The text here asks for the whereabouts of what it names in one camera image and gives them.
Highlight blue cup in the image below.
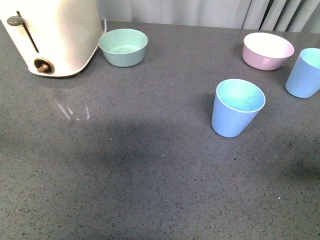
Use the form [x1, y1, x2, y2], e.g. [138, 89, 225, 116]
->
[285, 48, 320, 99]
[211, 78, 266, 138]

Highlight green bowl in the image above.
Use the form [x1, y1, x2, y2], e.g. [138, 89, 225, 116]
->
[98, 28, 149, 68]

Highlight pink bowl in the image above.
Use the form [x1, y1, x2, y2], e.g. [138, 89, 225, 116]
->
[242, 32, 295, 71]

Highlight cream toaster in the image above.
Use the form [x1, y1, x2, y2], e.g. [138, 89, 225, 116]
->
[0, 0, 104, 77]

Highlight grey curtain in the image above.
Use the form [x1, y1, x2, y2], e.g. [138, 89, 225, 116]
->
[97, 0, 320, 34]

